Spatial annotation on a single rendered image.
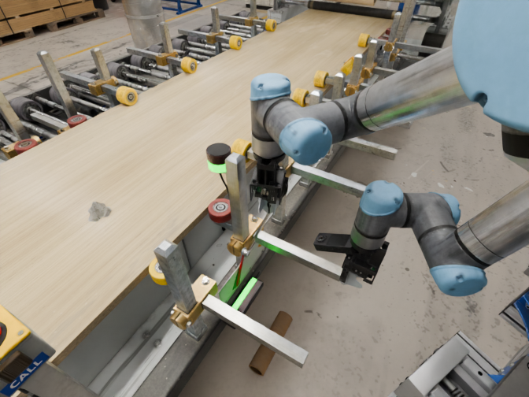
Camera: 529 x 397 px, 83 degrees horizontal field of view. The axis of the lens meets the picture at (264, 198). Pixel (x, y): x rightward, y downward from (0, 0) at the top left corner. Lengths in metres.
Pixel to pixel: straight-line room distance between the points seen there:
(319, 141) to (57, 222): 0.85
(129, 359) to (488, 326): 1.74
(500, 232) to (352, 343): 1.27
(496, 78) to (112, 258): 0.87
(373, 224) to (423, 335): 1.28
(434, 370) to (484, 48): 0.57
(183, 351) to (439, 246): 0.70
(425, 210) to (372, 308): 1.24
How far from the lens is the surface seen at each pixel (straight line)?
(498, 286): 2.28
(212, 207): 0.96
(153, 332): 1.09
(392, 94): 0.48
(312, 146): 0.49
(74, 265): 0.96
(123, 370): 1.08
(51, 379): 0.59
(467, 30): 0.22
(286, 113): 0.52
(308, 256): 0.89
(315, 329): 1.73
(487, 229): 0.58
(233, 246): 0.90
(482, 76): 0.21
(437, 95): 0.44
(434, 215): 0.66
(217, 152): 0.73
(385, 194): 0.63
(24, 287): 0.99
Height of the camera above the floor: 1.58
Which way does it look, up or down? 44 degrees down
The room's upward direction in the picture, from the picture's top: straight up
